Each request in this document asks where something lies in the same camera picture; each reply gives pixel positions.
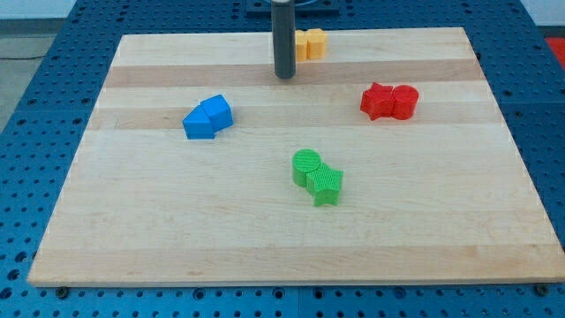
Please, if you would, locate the yellow block behind rod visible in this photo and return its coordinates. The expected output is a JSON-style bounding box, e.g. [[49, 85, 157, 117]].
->
[[295, 30, 308, 62]]

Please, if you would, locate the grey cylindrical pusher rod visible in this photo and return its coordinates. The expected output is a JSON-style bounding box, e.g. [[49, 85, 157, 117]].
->
[[270, 0, 296, 80]]

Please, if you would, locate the green cylinder block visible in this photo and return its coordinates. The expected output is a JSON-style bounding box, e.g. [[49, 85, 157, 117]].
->
[[291, 148, 321, 187]]

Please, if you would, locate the red cylinder block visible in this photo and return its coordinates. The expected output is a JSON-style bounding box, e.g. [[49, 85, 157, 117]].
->
[[392, 85, 419, 120]]

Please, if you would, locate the yellow hexagon block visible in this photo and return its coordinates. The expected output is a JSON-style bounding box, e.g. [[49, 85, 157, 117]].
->
[[305, 28, 328, 59]]

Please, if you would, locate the blue cube block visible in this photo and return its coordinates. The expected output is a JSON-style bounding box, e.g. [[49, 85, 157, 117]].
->
[[200, 95, 233, 132]]

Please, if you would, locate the light wooden board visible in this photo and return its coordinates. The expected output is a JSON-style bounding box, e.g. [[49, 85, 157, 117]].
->
[[27, 27, 564, 287]]

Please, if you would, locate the red star block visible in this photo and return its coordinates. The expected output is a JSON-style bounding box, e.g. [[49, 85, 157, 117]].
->
[[360, 82, 394, 120]]

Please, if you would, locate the green star block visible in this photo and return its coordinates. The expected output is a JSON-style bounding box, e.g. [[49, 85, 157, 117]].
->
[[305, 163, 343, 207]]

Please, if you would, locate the blue wedge block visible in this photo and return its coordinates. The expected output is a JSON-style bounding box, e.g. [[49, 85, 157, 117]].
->
[[182, 106, 215, 140]]

